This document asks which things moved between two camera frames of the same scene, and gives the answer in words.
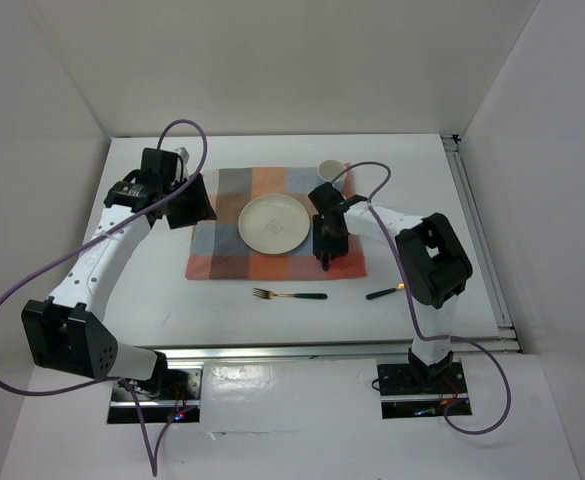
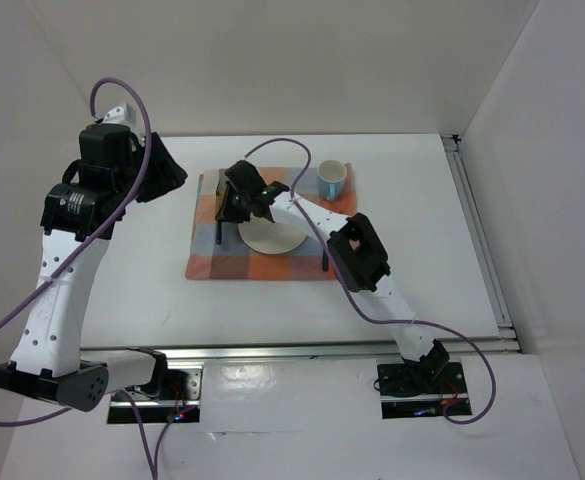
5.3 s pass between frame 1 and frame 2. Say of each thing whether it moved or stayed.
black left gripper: moved
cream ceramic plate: stayed
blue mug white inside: stayed
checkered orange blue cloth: stayed
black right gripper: moved
